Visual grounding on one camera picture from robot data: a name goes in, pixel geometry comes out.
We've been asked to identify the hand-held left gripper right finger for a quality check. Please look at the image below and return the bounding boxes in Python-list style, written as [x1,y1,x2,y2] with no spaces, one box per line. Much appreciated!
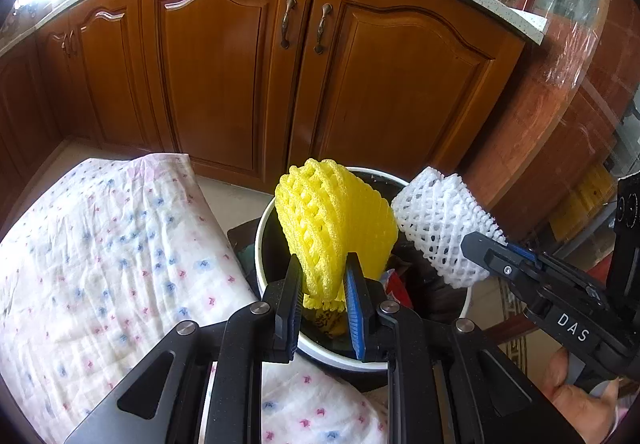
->
[344,251,586,444]

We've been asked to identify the white dotted blanket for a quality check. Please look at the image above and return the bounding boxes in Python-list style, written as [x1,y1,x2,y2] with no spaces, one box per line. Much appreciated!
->
[0,153,388,444]

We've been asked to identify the white foam fruit net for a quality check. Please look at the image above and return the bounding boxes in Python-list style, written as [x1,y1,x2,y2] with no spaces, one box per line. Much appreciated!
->
[391,167,508,289]

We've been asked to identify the yellow box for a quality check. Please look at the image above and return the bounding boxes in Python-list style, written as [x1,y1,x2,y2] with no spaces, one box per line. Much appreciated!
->
[550,164,618,242]

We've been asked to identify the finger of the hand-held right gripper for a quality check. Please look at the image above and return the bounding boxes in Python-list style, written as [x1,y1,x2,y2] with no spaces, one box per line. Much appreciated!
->
[506,243,610,311]
[460,231,592,304]

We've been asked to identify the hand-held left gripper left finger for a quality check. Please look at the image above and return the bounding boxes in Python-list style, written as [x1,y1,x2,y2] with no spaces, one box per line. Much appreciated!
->
[64,254,304,444]

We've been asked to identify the wooden kitchen cabinet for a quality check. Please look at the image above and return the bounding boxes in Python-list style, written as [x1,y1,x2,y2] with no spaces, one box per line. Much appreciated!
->
[0,0,526,192]

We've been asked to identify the yellow foam fruit net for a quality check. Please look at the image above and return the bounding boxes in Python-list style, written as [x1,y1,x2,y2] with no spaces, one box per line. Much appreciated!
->
[274,157,399,312]

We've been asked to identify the red snack packet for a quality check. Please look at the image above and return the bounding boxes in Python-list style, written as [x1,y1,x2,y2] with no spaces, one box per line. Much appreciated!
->
[382,269,414,308]

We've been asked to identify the plastic wrapped wooden display cabinet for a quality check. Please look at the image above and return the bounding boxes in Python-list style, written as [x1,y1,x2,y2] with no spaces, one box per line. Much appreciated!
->
[457,0,640,275]

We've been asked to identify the white round trash bin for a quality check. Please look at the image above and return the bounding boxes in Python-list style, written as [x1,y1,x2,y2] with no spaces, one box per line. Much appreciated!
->
[254,167,473,370]

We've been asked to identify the person's right hand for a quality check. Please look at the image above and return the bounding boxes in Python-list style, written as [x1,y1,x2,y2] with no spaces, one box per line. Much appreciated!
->
[541,348,622,433]

